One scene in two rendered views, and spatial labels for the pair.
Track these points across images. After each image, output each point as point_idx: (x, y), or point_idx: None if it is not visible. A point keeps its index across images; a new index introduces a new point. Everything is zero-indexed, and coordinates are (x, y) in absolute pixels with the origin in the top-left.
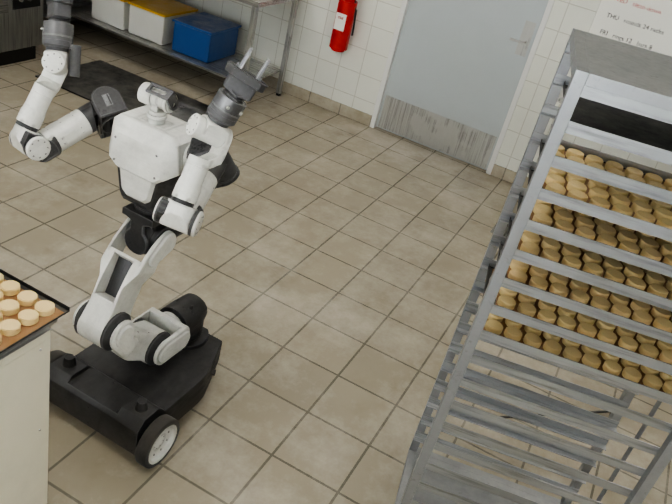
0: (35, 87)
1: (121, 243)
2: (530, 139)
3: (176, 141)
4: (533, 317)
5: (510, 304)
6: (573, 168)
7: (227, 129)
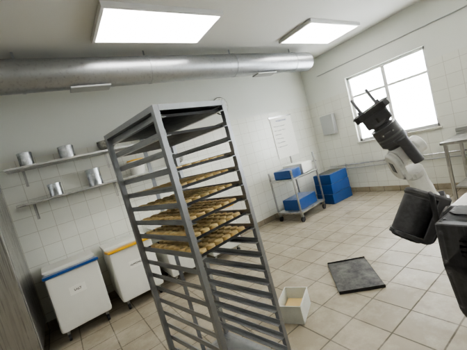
0: None
1: None
2: (176, 171)
3: (465, 193)
4: (233, 210)
5: (236, 212)
6: (221, 141)
7: (388, 151)
